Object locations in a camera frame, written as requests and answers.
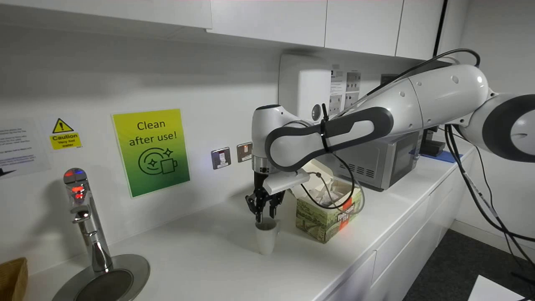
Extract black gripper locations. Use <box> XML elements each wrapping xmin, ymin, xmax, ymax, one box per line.
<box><xmin>245</xmin><ymin>167</ymin><xmax>285</xmax><ymax>227</ymax></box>

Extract white mug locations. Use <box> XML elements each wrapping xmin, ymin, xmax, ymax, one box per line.
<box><xmin>252</xmin><ymin>217</ymin><xmax>279</xmax><ymax>257</ymax></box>

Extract green tea box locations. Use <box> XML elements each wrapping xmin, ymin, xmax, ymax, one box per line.
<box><xmin>290</xmin><ymin>160</ymin><xmax>367</xmax><ymax>246</ymax></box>

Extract brown wooden box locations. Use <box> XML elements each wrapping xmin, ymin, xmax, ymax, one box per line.
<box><xmin>0</xmin><ymin>256</ymin><xmax>30</xmax><ymax>301</ymax></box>

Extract stainless steel microwave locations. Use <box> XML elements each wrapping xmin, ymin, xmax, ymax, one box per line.
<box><xmin>317</xmin><ymin>129</ymin><xmax>426</xmax><ymax>194</ymax></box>

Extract green clean after use poster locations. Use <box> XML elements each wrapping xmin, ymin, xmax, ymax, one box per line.
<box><xmin>111</xmin><ymin>109</ymin><xmax>192</xmax><ymax>199</ymax></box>

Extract white paper towel dispenser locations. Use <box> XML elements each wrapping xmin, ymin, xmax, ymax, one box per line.
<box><xmin>277</xmin><ymin>52</ymin><xmax>332</xmax><ymax>124</ymax></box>

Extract white base cabinets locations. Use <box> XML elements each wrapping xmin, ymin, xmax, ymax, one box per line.
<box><xmin>314</xmin><ymin>160</ymin><xmax>474</xmax><ymax>301</ymax></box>

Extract coffee machine instruction sheet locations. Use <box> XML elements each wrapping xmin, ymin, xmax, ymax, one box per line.
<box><xmin>327</xmin><ymin>65</ymin><xmax>364</xmax><ymax>117</ymax></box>

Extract round metal drip tray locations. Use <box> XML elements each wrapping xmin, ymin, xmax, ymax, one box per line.
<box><xmin>51</xmin><ymin>252</ymin><xmax>152</xmax><ymax>301</ymax></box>

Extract chrome hot water tap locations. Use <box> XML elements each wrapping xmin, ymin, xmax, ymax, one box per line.
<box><xmin>61</xmin><ymin>165</ymin><xmax>115</xmax><ymax>276</ymax></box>

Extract blue flat item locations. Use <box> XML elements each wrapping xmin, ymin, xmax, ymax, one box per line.
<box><xmin>432</xmin><ymin>149</ymin><xmax>464</xmax><ymax>165</ymax></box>

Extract yellow caution sign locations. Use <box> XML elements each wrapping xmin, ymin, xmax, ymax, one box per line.
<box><xmin>48</xmin><ymin>117</ymin><xmax>83</xmax><ymax>152</ymax></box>

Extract white paper sheet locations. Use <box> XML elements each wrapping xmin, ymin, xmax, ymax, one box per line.
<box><xmin>466</xmin><ymin>274</ymin><xmax>526</xmax><ymax>301</ymax></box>

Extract white paper notice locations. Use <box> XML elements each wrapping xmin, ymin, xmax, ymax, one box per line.
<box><xmin>0</xmin><ymin>125</ymin><xmax>41</xmax><ymax>179</ymax></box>

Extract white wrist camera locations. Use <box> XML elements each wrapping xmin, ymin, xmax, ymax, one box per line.
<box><xmin>260</xmin><ymin>169</ymin><xmax>310</xmax><ymax>197</ymax></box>

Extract wall socket plate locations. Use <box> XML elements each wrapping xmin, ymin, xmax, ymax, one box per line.
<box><xmin>208</xmin><ymin>147</ymin><xmax>234</xmax><ymax>172</ymax></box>
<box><xmin>235</xmin><ymin>140</ymin><xmax>255</xmax><ymax>165</ymax></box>

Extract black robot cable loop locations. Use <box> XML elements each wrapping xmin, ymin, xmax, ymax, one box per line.
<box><xmin>299</xmin><ymin>149</ymin><xmax>357</xmax><ymax>212</ymax></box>

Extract white wall cabinets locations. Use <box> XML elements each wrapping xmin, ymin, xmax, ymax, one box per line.
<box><xmin>0</xmin><ymin>0</ymin><xmax>471</xmax><ymax>63</ymax></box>

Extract black floor cable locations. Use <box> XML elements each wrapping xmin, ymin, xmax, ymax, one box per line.
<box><xmin>443</xmin><ymin>122</ymin><xmax>535</xmax><ymax>301</ymax></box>

